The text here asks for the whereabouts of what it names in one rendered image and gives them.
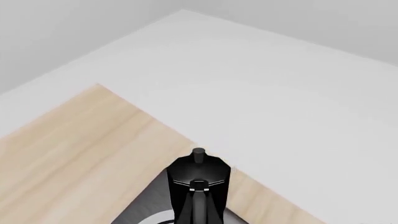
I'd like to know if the flat black stove plate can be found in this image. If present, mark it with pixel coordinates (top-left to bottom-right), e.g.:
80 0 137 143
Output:
110 170 248 224

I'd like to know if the black moka pot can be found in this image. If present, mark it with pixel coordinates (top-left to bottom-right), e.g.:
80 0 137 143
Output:
166 147 231 224

